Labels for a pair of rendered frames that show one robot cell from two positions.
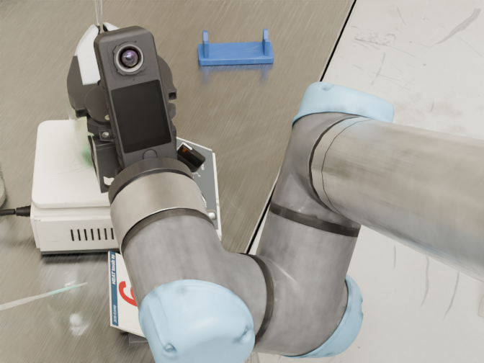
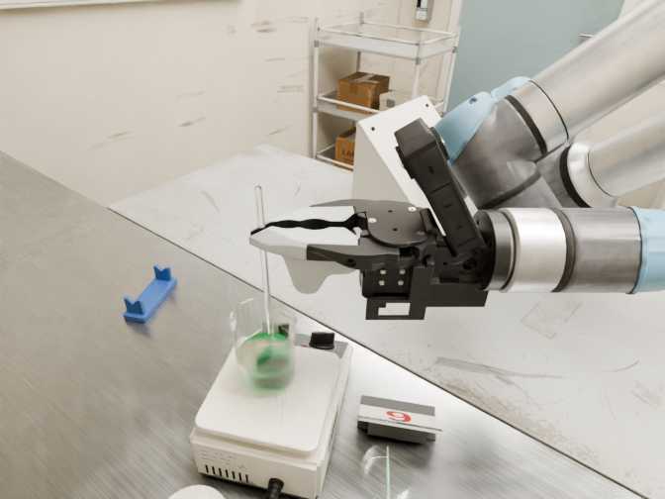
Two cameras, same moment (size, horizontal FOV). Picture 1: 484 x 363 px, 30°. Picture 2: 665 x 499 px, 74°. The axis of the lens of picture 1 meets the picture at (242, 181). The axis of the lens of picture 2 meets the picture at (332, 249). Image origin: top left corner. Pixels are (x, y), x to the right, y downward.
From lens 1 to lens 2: 0.74 m
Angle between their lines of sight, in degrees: 54
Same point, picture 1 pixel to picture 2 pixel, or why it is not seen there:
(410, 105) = not seen: hidden behind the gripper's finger
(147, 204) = (548, 223)
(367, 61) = (211, 241)
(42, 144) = (231, 426)
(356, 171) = (616, 70)
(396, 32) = (194, 223)
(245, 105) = (211, 307)
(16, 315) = not seen: outside the picture
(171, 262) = (617, 220)
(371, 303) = not seen: hidden behind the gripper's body
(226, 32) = (120, 298)
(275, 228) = (531, 197)
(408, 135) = (620, 26)
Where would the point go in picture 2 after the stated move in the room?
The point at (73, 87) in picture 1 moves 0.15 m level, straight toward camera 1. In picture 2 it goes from (362, 250) to (562, 265)
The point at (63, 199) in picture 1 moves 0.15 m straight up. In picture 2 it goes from (319, 420) to (324, 299)
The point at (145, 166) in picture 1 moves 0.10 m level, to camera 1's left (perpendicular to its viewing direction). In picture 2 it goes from (498, 218) to (493, 289)
